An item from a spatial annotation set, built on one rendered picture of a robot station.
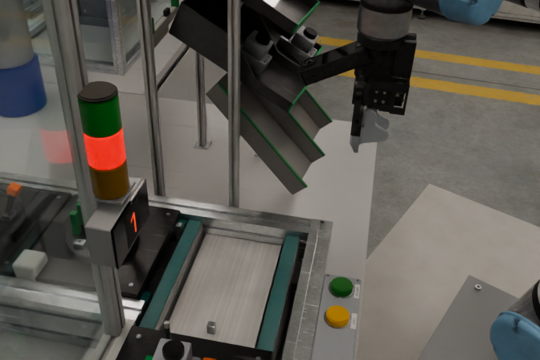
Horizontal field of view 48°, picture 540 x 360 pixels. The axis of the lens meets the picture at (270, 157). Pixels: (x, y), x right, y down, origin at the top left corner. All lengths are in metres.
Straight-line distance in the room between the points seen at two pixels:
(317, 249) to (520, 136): 2.57
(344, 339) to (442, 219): 0.53
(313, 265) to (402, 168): 2.03
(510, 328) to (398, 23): 0.44
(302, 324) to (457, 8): 0.59
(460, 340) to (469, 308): 0.08
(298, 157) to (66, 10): 0.75
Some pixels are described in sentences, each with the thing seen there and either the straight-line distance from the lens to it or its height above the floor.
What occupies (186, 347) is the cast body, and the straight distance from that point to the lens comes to 0.88.
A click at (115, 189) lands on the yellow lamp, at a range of 0.84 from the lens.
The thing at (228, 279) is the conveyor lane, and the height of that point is 0.92.
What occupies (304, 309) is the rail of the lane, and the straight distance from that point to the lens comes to 1.10.
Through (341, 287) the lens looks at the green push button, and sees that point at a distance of 1.12.
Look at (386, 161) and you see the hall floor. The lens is 3.19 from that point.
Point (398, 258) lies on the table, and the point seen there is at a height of 0.86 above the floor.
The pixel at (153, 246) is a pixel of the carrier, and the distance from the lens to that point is 1.20.
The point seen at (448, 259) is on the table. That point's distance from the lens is 1.40.
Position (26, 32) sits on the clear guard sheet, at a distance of 0.69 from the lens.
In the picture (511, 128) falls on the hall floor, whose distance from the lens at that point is 3.72.
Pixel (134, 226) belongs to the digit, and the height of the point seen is 1.20.
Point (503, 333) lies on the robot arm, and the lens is 0.90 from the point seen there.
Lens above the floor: 1.78
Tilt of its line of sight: 35 degrees down
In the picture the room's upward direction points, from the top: 2 degrees clockwise
